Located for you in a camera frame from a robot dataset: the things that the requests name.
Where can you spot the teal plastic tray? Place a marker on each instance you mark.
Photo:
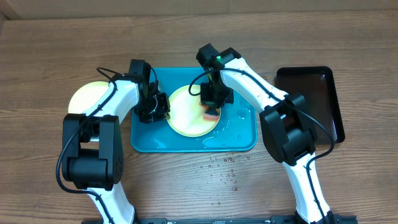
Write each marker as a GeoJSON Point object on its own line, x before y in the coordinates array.
{"type": "Point", "coordinates": [236, 131]}

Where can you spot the yellow-green plate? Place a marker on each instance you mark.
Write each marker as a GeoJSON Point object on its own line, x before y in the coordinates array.
{"type": "Point", "coordinates": [86, 96]}
{"type": "Point", "coordinates": [186, 114]}

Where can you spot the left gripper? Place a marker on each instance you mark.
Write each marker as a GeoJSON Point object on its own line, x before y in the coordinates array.
{"type": "Point", "coordinates": [163, 113]}

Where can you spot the orange and grey sponge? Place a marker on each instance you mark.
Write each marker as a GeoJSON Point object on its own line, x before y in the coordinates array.
{"type": "Point", "coordinates": [211, 114]}

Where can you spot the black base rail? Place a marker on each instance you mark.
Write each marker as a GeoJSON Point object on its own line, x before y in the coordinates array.
{"type": "Point", "coordinates": [275, 219]}

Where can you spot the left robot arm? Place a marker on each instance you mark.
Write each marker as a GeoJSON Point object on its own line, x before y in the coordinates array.
{"type": "Point", "coordinates": [91, 161]}

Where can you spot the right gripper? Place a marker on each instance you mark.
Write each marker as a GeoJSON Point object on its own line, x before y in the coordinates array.
{"type": "Point", "coordinates": [212, 102]}

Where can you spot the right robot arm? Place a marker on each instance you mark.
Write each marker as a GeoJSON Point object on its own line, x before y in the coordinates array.
{"type": "Point", "coordinates": [288, 131]}

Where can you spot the black rectangular tray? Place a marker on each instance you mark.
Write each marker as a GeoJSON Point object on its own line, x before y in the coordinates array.
{"type": "Point", "coordinates": [317, 86]}

